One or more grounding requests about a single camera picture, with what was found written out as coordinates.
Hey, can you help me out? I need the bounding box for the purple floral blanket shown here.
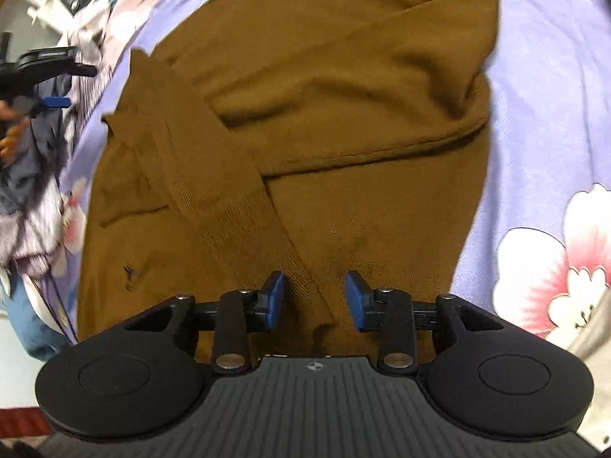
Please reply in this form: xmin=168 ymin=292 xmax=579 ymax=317
xmin=48 ymin=0 xmax=611 ymax=368

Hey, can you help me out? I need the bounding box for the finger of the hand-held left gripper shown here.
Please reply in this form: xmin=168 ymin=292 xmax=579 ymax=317
xmin=16 ymin=46 xmax=99 ymax=80
xmin=13 ymin=95 xmax=72 ymax=116

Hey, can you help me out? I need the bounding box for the pink polka dot cloth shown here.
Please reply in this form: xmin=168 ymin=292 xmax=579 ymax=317
xmin=71 ymin=0 xmax=184 ymax=74

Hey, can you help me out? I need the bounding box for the brown knit sweater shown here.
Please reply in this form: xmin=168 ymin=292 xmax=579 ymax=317
xmin=76 ymin=0 xmax=500 ymax=364

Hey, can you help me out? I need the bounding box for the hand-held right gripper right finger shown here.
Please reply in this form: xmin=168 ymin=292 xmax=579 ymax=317
xmin=344 ymin=269 xmax=505 ymax=375

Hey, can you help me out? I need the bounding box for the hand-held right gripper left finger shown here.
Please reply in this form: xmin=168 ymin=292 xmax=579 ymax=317
xmin=124 ymin=269 xmax=288 ymax=376

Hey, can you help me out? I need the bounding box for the white black-dotted cloth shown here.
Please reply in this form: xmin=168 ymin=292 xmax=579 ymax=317
xmin=562 ymin=291 xmax=611 ymax=440

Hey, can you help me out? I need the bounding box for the heathered grey striped garment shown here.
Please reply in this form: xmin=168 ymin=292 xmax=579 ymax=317
xmin=0 ymin=55 xmax=113 ymax=280

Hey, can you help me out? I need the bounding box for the dark grey garment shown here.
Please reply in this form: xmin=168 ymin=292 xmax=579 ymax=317
xmin=0 ymin=71 xmax=83 ymax=221

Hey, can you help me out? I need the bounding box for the person's left hand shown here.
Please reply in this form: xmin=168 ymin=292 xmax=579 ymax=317
xmin=0 ymin=101 xmax=30 ymax=165

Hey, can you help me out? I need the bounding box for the blue cloth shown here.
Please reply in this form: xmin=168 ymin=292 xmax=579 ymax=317
xmin=0 ymin=267 xmax=73 ymax=361

